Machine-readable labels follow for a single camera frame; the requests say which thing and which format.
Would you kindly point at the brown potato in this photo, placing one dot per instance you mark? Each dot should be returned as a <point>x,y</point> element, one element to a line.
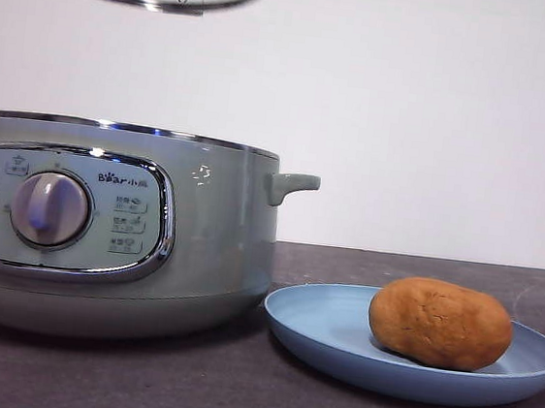
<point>440,324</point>

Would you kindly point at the pale green electric steamer pot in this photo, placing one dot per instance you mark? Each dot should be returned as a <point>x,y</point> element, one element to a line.
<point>230,238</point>

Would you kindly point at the blue round plate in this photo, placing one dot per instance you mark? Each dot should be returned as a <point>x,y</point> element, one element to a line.
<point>328,327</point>

